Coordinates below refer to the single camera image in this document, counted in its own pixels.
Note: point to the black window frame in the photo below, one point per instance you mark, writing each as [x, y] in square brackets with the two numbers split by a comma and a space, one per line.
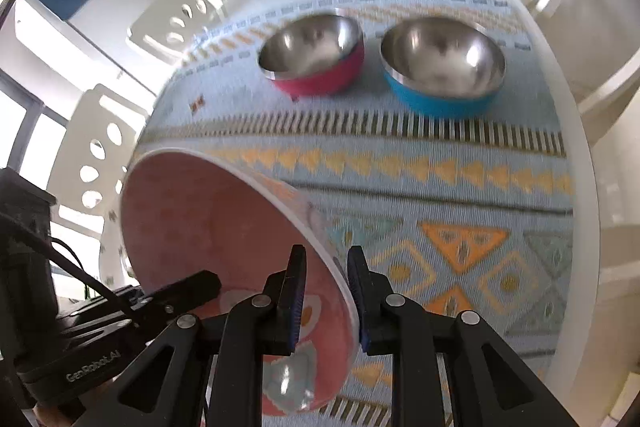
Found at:
[35, 101]

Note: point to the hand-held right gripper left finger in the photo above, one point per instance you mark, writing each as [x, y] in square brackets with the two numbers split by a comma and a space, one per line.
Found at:
[295, 297]

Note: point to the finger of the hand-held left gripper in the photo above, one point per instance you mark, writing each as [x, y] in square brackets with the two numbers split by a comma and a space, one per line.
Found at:
[200, 286]

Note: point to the pink steel bowl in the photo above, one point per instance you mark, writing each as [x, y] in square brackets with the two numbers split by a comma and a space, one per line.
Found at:
[310, 42]

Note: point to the patterned blue table mat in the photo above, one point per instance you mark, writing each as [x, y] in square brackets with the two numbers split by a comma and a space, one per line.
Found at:
[400, 147]

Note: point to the pink ceramic bowl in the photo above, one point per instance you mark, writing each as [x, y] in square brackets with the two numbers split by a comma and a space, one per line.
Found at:
[200, 217]

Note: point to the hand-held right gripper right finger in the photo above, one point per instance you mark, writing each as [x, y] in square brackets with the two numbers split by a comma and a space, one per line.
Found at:
[357, 297]

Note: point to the white refrigerator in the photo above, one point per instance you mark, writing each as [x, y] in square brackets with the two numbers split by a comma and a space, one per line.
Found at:
[75, 42]

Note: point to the blue steel bowl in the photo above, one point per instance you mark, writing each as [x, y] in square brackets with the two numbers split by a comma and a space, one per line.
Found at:
[440, 52]

